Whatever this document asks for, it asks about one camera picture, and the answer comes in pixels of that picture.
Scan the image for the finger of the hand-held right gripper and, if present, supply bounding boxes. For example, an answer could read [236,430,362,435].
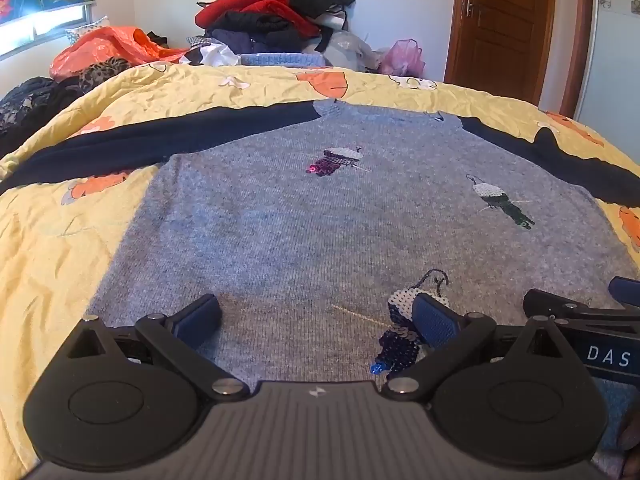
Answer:
[608,276,640,307]
[522,288,640,322]

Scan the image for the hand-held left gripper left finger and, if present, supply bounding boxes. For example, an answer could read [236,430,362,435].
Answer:
[67,294,250,401]

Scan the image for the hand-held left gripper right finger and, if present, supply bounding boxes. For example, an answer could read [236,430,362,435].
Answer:
[382,292,592,403]

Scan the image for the grey sweater with navy sleeves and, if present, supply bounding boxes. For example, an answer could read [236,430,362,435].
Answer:
[0,99,640,479]

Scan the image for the pile of dark and red clothes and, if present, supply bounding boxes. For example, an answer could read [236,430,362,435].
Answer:
[195,0,358,54]

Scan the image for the yellow carrot print blanket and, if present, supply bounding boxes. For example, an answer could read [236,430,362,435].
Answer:
[0,64,640,480]

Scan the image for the white cabinet with flower pattern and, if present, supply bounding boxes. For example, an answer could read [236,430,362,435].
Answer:
[575,0,640,128]

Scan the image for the leopard print cloth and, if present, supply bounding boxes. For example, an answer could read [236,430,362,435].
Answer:
[76,57,132,92]

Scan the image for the pink plastic bag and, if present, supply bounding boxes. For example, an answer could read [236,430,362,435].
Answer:
[379,38,426,77]

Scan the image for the white patterned cloth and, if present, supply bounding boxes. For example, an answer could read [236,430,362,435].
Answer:
[179,35,242,67]

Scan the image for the brown wooden door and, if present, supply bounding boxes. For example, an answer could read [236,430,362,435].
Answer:
[444,0,557,107]

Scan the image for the blue knitted cloth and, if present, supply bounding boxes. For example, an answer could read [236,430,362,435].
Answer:
[239,51,327,67]

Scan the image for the dark patterned cloth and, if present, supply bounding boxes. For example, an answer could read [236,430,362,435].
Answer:
[0,76,78,157]

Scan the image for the grey plastic bag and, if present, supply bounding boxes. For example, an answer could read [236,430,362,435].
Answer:
[320,30,382,72]

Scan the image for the orange plastic bag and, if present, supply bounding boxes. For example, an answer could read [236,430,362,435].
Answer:
[50,26,190,82]

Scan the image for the window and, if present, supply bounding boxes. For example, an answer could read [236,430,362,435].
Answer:
[0,2,97,60]

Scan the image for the wooden door frame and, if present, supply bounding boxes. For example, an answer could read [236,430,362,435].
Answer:
[559,0,600,119]

